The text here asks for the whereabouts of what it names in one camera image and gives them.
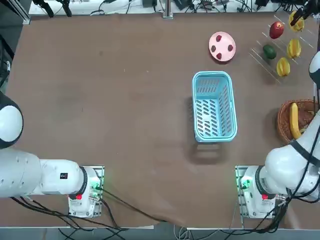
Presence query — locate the yellow banana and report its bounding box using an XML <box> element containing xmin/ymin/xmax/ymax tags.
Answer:
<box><xmin>288</xmin><ymin>102</ymin><xmax>303</xmax><ymax>140</ymax></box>

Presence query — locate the green avocado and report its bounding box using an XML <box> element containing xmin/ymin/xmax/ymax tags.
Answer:
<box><xmin>262</xmin><ymin>44</ymin><xmax>277</xmax><ymax>60</ymax></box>

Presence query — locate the clear acrylic display stand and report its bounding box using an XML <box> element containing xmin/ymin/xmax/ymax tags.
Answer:
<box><xmin>249</xmin><ymin>13</ymin><xmax>316</xmax><ymax>85</ymax></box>

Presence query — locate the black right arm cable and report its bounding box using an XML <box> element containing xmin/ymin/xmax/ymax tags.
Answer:
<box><xmin>287</xmin><ymin>88</ymin><xmax>320</xmax><ymax>201</ymax></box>

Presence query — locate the aluminium frame rail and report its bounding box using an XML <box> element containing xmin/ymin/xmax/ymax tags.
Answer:
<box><xmin>8</xmin><ymin>0</ymin><xmax>31</xmax><ymax>25</ymax></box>

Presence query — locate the black base cable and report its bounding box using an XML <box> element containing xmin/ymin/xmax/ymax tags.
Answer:
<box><xmin>99</xmin><ymin>187</ymin><xmax>176</xmax><ymax>225</ymax></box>

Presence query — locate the red apple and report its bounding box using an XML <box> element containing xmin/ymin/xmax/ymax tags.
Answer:
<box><xmin>269</xmin><ymin>21</ymin><xmax>285</xmax><ymax>40</ymax></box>

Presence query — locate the yellow star fruit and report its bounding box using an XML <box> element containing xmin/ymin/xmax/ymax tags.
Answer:
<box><xmin>286</xmin><ymin>38</ymin><xmax>302</xmax><ymax>59</ymax></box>
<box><xmin>276</xmin><ymin>57</ymin><xmax>291</xmax><ymax>77</ymax></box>
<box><xmin>288</xmin><ymin>10</ymin><xmax>305</xmax><ymax>33</ymax></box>

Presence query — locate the brown wicker basket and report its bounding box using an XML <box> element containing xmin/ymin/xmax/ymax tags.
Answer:
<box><xmin>276</xmin><ymin>99</ymin><xmax>320</xmax><ymax>146</ymax></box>

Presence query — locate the black tripod leg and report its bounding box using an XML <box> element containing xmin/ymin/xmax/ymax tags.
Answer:
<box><xmin>58</xmin><ymin>0</ymin><xmax>73</xmax><ymax>17</ymax></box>
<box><xmin>32</xmin><ymin>0</ymin><xmax>55</xmax><ymax>18</ymax></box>

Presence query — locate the blue plastic basket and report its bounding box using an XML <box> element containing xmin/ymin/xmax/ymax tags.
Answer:
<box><xmin>191</xmin><ymin>71</ymin><xmax>238</xmax><ymax>143</ymax></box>

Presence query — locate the aluminium camera post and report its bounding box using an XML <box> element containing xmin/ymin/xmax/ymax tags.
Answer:
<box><xmin>162</xmin><ymin>0</ymin><xmax>175</xmax><ymax>20</ymax></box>

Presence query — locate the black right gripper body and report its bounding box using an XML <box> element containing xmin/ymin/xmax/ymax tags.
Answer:
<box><xmin>301</xmin><ymin>0</ymin><xmax>320</xmax><ymax>18</ymax></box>

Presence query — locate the pink round plate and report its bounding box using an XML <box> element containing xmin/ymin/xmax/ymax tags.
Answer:
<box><xmin>208</xmin><ymin>31</ymin><xmax>237</xmax><ymax>63</ymax></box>

